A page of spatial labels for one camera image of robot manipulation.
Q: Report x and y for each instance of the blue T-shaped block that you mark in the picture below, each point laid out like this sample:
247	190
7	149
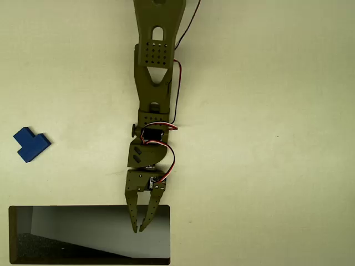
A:
30	144

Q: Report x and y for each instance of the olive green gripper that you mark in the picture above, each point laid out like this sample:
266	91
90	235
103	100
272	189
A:
137	181

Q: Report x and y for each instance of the rectangular bin opening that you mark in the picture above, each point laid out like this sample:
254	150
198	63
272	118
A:
91	235

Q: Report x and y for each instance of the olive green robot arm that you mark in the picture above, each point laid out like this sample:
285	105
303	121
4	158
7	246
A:
152	91

